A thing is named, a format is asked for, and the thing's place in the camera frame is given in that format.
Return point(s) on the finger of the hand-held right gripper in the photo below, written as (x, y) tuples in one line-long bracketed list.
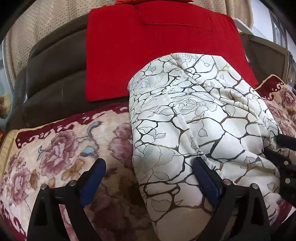
[(288, 171), (286, 141)]

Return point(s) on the metal framed glass door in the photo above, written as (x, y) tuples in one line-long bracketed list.
[(4, 78)]

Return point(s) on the red blanket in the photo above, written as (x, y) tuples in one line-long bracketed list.
[(138, 58)]

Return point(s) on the white black-veined print coat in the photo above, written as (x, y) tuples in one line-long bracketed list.
[(196, 115)]

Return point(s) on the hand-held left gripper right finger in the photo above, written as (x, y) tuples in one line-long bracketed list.
[(205, 180)]

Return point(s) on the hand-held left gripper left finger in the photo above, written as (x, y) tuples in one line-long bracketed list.
[(92, 180)]

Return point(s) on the floral plush blanket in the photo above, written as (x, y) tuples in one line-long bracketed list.
[(64, 150)]

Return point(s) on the dark brown leather sofa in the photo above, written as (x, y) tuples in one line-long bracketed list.
[(46, 23)]

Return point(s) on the framed window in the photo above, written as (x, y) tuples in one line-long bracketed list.
[(278, 32)]

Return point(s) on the wooden framed brown panel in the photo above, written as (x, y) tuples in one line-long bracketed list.
[(266, 60)]

